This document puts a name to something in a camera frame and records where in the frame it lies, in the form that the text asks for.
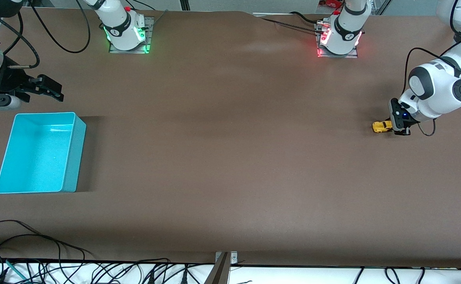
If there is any yellow beetle toy car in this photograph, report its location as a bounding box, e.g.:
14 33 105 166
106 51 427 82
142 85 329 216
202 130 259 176
372 120 393 134

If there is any teal plastic storage bin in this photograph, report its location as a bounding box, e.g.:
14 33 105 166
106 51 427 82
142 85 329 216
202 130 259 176
0 112 87 194

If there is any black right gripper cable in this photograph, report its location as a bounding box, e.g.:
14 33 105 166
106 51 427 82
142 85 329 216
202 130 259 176
0 10 41 70

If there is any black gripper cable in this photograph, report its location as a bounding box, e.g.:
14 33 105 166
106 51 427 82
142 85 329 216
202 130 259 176
0 10 41 70
405 0 461 137

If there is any black looping arm cable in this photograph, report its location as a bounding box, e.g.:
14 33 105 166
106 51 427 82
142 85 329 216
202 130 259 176
27 0 92 54

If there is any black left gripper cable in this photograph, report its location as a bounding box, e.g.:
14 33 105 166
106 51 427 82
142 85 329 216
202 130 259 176
405 0 461 137

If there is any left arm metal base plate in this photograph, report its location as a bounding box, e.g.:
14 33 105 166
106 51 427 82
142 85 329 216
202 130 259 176
315 22 360 59

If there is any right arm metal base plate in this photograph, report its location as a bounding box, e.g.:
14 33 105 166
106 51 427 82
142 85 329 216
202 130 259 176
108 16 155 54

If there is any black loose cable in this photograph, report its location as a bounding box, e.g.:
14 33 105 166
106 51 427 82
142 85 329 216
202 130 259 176
0 234 95 284
0 219 45 237

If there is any thin grey cable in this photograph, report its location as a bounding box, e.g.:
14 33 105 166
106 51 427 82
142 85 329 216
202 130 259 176
146 10 169 30

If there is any black braided base cable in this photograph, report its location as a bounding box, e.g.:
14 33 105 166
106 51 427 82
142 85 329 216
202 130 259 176
260 17 320 34

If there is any teal loose cable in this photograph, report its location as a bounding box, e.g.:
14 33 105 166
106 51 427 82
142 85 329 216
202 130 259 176
5 259 30 282

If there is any aluminium table bracket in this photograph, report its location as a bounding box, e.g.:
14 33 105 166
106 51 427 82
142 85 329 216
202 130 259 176
205 251 238 284

